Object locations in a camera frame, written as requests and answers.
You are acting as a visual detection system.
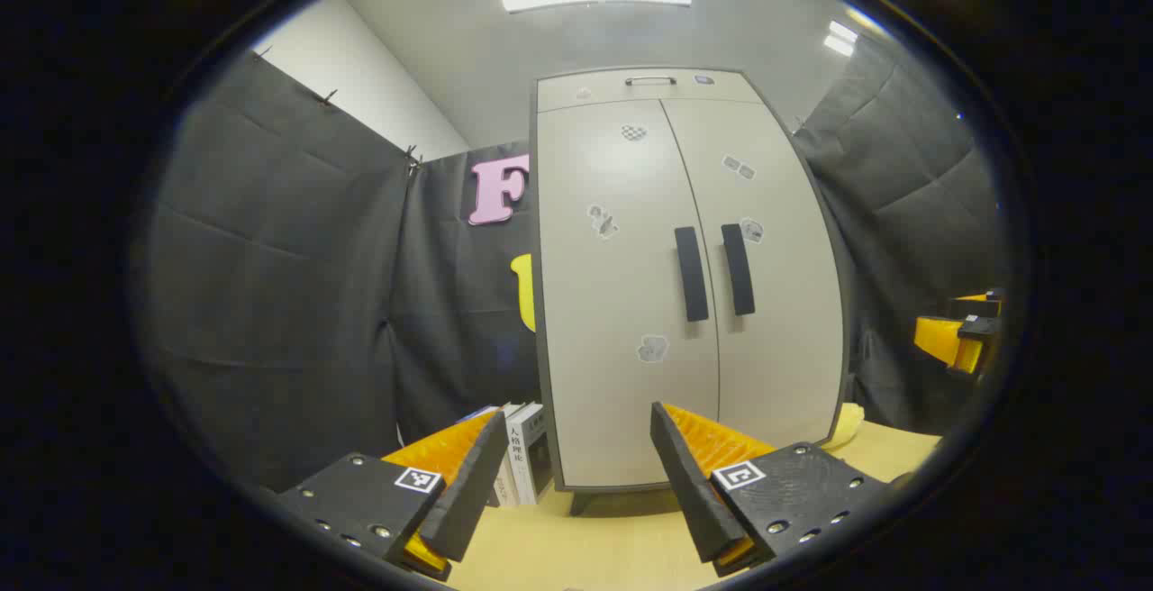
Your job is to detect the cream book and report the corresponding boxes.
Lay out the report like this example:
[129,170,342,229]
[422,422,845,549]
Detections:
[491,406,513,509]

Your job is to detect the grey double-door shoe cabinet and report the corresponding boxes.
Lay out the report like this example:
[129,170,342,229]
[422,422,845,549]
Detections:
[531,67,857,517]

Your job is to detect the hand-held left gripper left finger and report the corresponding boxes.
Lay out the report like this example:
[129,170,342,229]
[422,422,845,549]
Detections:
[275,408,510,583]

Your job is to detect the black backdrop cloth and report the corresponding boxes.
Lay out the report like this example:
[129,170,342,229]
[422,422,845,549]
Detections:
[135,49,1005,493]

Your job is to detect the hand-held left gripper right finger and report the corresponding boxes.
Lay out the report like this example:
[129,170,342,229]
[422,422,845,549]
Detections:
[650,402,893,578]

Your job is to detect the yellow round sponge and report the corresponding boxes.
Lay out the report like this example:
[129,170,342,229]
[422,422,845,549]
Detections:
[827,402,866,452]

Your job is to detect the small ceiling light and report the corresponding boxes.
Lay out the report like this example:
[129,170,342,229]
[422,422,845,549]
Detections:
[822,21,859,58]

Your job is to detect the white book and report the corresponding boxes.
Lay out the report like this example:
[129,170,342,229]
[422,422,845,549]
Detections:
[504,402,555,506]

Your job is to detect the grey shoe cabinet door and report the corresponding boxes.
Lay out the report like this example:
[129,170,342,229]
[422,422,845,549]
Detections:
[662,97,848,448]
[536,100,722,491]

